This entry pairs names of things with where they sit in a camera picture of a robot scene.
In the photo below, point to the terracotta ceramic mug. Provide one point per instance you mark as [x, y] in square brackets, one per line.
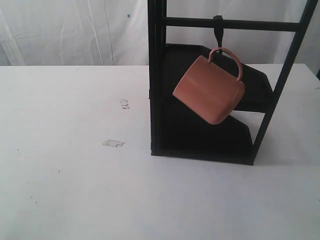
[210, 91]

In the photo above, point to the clear tape piece near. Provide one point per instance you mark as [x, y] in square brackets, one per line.
[113, 143]

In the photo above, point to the clear tape piece far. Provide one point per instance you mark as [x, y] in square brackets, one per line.
[124, 104]

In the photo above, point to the clear tape piece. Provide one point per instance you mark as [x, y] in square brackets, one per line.
[113, 143]
[124, 104]

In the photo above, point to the black S hook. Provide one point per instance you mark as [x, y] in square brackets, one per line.
[218, 29]

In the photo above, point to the black metal shelf rack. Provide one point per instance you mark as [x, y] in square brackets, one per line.
[175, 130]

